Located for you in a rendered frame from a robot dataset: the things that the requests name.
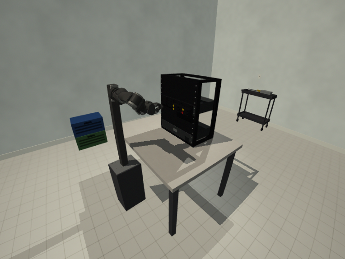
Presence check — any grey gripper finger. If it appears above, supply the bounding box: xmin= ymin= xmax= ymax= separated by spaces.
xmin=153 ymin=102 xmax=163 ymax=107
xmin=155 ymin=106 xmax=163 ymax=114

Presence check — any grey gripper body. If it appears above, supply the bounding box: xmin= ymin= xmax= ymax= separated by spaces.
xmin=145 ymin=101 xmax=155 ymax=115

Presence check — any black server rack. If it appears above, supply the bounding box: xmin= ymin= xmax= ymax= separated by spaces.
xmin=161 ymin=73 xmax=222 ymax=147

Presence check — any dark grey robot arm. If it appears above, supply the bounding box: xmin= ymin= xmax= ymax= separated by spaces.
xmin=109 ymin=85 xmax=147 ymax=115

